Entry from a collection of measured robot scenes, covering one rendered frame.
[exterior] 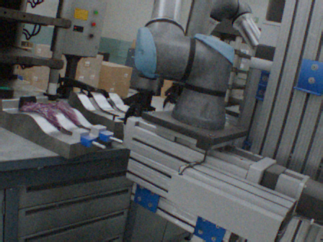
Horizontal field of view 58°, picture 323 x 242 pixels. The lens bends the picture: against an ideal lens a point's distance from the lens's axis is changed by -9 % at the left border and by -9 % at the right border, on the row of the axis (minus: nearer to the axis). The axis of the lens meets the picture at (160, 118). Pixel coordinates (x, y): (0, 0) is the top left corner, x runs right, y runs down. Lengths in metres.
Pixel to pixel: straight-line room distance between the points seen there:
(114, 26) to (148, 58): 9.28
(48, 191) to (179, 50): 0.74
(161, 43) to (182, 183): 0.34
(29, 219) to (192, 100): 0.77
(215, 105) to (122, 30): 9.06
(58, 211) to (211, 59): 0.85
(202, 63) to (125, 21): 9.04
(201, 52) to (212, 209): 0.38
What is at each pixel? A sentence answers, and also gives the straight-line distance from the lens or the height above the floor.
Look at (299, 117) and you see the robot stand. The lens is 0.90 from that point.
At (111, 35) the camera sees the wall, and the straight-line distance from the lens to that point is 10.09.
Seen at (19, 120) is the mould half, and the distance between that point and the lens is 1.23.
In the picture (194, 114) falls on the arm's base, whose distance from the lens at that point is 0.80.
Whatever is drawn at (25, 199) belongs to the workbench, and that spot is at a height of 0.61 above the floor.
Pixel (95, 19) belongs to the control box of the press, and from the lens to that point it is 2.20.
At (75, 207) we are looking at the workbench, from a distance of 1.34.
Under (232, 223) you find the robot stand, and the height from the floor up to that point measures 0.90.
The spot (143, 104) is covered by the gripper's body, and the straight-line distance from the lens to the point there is 1.23.
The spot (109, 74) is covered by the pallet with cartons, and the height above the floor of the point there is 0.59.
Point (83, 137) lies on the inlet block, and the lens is 1.10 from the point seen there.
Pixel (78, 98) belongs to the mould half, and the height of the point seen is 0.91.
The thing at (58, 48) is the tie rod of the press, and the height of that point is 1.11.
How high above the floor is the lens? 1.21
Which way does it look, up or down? 12 degrees down
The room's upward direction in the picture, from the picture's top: 12 degrees clockwise
